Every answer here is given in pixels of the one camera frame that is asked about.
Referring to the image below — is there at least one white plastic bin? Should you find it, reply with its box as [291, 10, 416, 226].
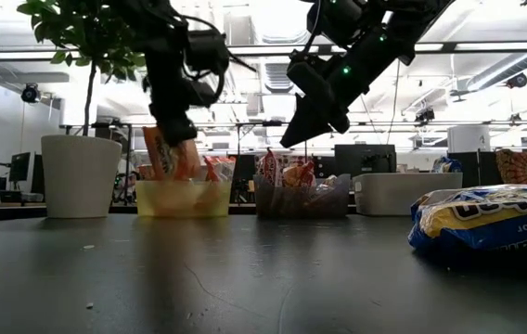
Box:
[352, 172, 464, 217]

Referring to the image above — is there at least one black computer monitor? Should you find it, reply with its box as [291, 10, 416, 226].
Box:
[334, 144, 398, 179]
[7, 150, 45, 196]

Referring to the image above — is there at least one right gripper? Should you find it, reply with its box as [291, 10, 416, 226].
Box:
[279, 27, 416, 149]

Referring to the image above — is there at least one black ceiling spotlight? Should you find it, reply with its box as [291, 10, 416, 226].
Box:
[505, 72, 527, 90]
[414, 107, 436, 124]
[20, 82, 42, 105]

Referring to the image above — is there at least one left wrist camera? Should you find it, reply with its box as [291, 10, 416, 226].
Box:
[183, 77, 222, 109]

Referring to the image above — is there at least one green leafy plant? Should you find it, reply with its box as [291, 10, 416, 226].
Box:
[16, 0, 149, 138]

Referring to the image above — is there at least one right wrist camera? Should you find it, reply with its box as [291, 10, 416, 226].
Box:
[285, 59, 335, 102]

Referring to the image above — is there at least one black table mat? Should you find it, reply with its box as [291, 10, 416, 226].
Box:
[0, 213, 527, 334]

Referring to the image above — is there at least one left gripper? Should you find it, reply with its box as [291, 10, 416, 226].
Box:
[145, 55, 199, 148]

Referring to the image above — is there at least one grey translucent plastic bin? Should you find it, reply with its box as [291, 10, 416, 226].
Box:
[252, 173, 352, 220]

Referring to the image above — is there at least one white plant pot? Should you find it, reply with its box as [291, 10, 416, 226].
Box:
[40, 134, 123, 219]

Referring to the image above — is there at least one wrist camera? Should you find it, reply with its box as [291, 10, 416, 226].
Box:
[183, 77, 222, 109]
[285, 59, 335, 102]

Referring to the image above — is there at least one yellow-green plastic bin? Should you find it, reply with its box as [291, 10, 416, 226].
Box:
[135, 178, 234, 219]

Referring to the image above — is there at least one blue Maruchan noodle pack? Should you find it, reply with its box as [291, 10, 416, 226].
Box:
[407, 184, 527, 255]
[431, 156, 463, 174]

